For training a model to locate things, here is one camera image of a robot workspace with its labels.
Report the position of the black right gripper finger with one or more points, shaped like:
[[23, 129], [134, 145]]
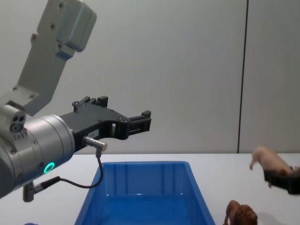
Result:
[[284, 181], [295, 167]]

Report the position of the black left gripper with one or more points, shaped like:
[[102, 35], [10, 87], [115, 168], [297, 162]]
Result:
[[93, 119]]

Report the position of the pink toy pig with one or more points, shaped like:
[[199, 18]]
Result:
[[269, 160]]

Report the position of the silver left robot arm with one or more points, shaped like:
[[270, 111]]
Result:
[[35, 140]]

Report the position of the brown toy lion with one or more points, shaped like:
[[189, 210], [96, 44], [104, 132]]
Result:
[[241, 213]]

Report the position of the blue plastic bin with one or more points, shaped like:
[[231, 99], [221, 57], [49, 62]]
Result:
[[145, 206]]

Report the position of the small blue object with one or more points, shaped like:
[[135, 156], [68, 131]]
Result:
[[30, 223]]

